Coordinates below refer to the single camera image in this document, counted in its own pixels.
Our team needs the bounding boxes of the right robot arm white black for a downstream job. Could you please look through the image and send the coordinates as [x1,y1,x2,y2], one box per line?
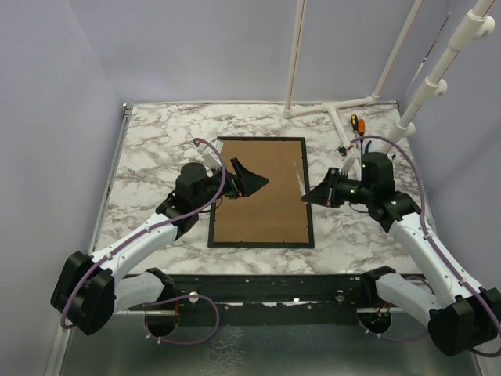
[301,152,500,356]

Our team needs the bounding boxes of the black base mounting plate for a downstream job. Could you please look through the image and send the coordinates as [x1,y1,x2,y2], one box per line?
[133,274,384,327]

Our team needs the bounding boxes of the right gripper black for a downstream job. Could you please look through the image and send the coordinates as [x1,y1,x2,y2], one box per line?
[303,167,374,208]

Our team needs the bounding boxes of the black picture frame brown backing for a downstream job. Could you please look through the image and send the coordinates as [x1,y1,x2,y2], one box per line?
[207,136,315,248]

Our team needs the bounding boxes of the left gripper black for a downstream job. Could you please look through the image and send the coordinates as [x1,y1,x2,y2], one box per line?
[193,157,268,210]

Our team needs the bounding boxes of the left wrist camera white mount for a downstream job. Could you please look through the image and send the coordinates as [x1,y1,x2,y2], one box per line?
[195,138,224,170]

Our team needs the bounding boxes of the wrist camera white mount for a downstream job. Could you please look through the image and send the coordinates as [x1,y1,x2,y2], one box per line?
[340,144,362,179]
[195,138,224,170]

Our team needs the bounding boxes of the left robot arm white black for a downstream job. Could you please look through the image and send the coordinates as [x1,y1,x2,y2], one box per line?
[50,158,269,335]

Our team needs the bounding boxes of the blue handle pliers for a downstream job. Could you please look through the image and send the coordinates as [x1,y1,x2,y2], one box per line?
[363,139,373,155]

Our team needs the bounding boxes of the white PVC pipe stand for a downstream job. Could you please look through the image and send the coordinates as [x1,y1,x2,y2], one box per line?
[283,0,424,146]

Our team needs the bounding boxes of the white PVC jointed pole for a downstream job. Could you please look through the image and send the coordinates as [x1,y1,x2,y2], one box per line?
[386,1,496,143]

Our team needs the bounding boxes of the aluminium rail left edge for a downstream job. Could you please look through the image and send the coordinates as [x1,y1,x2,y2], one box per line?
[85,103,134,254]

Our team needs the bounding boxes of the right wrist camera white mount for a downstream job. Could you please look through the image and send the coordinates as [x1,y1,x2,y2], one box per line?
[340,144,362,179]

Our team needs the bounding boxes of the orange handle screwdriver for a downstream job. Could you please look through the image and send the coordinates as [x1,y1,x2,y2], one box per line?
[357,118,366,137]

